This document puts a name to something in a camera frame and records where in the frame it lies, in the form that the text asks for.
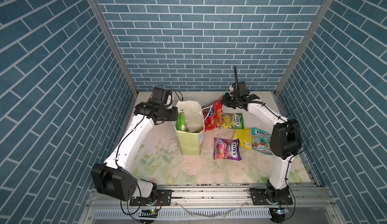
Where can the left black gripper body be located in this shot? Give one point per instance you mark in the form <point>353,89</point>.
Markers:
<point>169,113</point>

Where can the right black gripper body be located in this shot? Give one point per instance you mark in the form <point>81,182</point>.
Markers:
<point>230,101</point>

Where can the bright green snack packet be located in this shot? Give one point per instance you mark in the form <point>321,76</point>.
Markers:
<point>181,122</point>

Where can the green Fox's spring tea packet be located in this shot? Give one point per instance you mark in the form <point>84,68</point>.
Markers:
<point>232,121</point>

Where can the floral paper gift bag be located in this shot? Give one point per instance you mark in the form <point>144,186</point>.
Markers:
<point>191,142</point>

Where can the red snack packet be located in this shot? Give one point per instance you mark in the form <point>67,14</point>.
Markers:
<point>213,114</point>

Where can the yellow snack packet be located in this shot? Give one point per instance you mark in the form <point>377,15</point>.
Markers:
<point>245,137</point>

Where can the teal Fox's candy packet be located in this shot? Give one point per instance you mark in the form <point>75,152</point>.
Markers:
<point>261,141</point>

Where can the purple Fox's candy packet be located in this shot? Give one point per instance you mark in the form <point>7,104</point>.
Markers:
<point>226,149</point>

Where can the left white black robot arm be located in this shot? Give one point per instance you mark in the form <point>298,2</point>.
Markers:
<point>114,177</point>

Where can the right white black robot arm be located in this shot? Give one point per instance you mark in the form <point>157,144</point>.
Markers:
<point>285,142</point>

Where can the left controller board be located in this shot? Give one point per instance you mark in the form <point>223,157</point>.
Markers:
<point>148,216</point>

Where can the controller board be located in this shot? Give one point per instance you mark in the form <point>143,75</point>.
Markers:
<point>278,215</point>
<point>148,216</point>

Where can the right controller board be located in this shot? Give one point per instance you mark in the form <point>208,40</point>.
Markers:
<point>278,215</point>

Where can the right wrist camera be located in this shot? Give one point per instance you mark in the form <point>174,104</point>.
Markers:
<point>239,90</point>

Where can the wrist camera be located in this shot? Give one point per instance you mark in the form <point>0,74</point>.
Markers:
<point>161,97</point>
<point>239,90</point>

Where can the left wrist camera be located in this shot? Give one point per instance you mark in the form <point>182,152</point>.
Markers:
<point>161,97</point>

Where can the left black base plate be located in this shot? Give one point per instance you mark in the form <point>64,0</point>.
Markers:
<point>163,197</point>

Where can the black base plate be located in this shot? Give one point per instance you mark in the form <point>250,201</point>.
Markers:
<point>163,197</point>
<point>258,196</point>

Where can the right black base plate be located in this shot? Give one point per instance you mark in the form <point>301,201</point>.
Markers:
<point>258,196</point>

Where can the aluminium mounting rail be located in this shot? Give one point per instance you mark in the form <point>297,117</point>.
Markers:
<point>189,202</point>

